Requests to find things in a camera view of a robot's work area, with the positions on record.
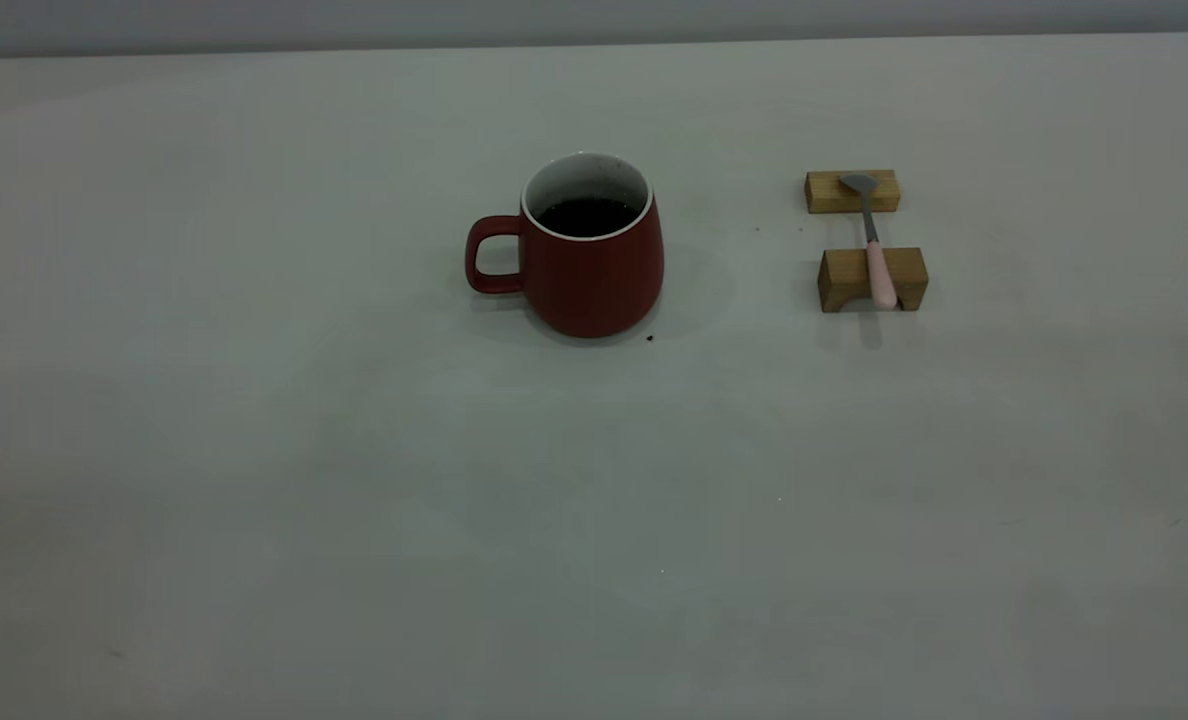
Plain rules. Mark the red ceramic coffee cup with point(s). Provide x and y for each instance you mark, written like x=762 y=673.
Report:
x=594 y=285

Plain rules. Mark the arched wooden block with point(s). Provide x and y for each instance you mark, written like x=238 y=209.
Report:
x=844 y=275

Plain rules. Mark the flat wooden block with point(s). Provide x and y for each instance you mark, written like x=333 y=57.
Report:
x=824 y=192

